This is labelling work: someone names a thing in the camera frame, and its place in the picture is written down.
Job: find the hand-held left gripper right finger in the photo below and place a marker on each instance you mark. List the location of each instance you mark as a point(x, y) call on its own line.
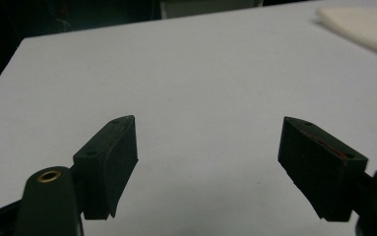
point(320, 170)

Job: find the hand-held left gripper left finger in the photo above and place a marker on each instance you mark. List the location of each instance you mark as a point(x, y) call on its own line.
point(105, 170)

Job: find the white cloth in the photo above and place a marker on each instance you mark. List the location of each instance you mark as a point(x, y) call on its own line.
point(360, 28)

